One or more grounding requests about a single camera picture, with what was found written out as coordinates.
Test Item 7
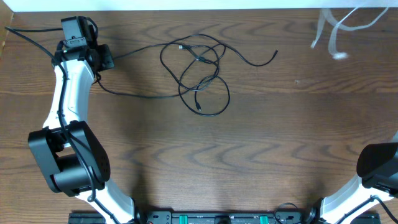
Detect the black USB cable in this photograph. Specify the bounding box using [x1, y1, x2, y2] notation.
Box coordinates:
[93, 33, 279, 100]
[159, 42, 231, 118]

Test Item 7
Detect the white USB cable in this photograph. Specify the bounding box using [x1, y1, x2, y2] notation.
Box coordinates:
[310, 6, 390, 60]

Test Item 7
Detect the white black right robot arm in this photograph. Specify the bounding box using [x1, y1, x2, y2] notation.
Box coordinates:
[303, 135, 397, 224]

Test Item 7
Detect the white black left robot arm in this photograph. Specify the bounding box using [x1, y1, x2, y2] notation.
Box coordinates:
[28, 16, 139, 223]

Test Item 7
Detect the black left camera cable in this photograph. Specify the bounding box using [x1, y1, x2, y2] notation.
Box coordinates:
[4, 26, 122, 224]

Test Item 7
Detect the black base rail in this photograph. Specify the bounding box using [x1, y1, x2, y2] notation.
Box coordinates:
[67, 211, 381, 224]

